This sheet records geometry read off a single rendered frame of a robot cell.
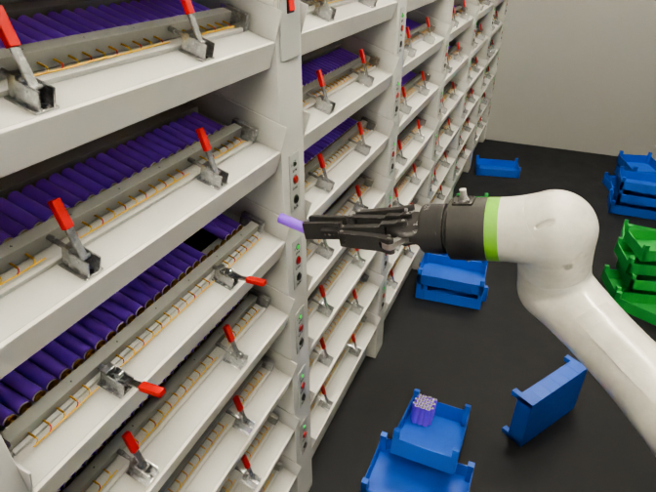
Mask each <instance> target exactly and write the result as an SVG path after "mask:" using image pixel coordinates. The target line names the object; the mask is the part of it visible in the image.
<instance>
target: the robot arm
mask: <svg viewBox="0 0 656 492"><path fill-rule="evenodd" d="M308 219H309V222H303V223H302V225H303V229H304V234H305V238H306V239H340V244H341V247H348V248H355V249H363V250H371V251H379V252H383V253H385V254H388V255H393V254H395V250H394V248H396V247H397V246H399V245H402V246H409V245H415V244H416V245H418V246H419V247H420V248H421V250H422V251H423V252H424V253H435V254H447V255H448V257H449V258H450V259H451V260H465V261H467V262H470V261H490V262H509V263H517V282H516V288H517V294H518V296H519V299H520V301H521V302H522V304H523V305H524V307H525V308H526V309H527V310H528V311H529V312H530V313H532V314H533V315H534V316H535V317H536V318H537V319H538V320H539V321H541V322H542V323H543V324H544V325H545V326H546V327H547V328H548V329H549V330H550V331H551V332H552V333H553V334H554V335H555V336H556V337H557V338H558V339H559V340H560V341H561V342H562V343H563V344H564V345H565V346H566V347H567V348H568V349H569V350H570V351H571V352H572V353H573V354H574V355H575V356H576V357H577V358H578V359H579V361H580V362H581V363H582V364H583V365H584V366H585V367H586V368H587V369H588V371H589V372H590V373H591V374H592V375H593V376H594V378H595V379H596V380H597V381H598V382H599V383H600V385H601V386H602V387H603V388H604V389H605V391H606V392H607V393H608V394H609V395H610V397H611V398H612V399H613V400H614V402H615V403H616V404H617V405H618V407H619V408H620V409H621V410H622V412H623V413H624V414H625V416H626V417H627V418H628V419H629V421H630V422H631V423H632V425H633V426H634V427H635V429H636V430H637V432H638V433H639V435H640V436H641V437H642V439H643V440H644V441H645V443H646V444H647V446H648V447H649V448H650V450H651V451H652V453H653V454H654V455H655V457H656V342H654V341H653V340H652V339H651V338H650V337H649V336H648V335H647V334H646V333H645V332H644V331H643V330H642V329H641V328H640V327H639V326H638V325H637V324H636V323H635V322H634V321H633V320H632V319H631V318H630V317H629V316H628V315H627V314H626V313H625V312H624V310H623V309H622V308H621V307H620V306H619V305H618V304H617V303H616V302H615V301H614V300H613V298H612V297H611V296H610V295H609V294H608V293H607V292H606V291H605V289H604V288H603V287H602V286H601V285H600V284H599V282H598V281H597V280H596V279H595V277H594V276H593V272H592V265H593V260H594V254H595V245H596V243H597V239H598V233H599V226H598V220H597V216H596V214H595V211H594V209H593V208H592V206H591V205H590V204H589V203H588V202H587V201H586V200H585V199H584V198H582V197H581V196H579V195H577V194H575V193H573V192H570V191H567V190H561V189H550V190H544V191H540V192H536V193H531V194H525V195H519V196H507V197H475V196H474V195H467V189H466V188H460V196H459V195H457V196H455V197H453V198H451V199H450V201H449V202H448V204H447V203H434V204H425V205H423V206H422V208H421V210H420V212H415V205H414V204H409V205H404V206H399V207H387V208H373V209H360V210H356V211H355V214H350V215H348V216H341V215H310V216H309V217H308Z"/></svg>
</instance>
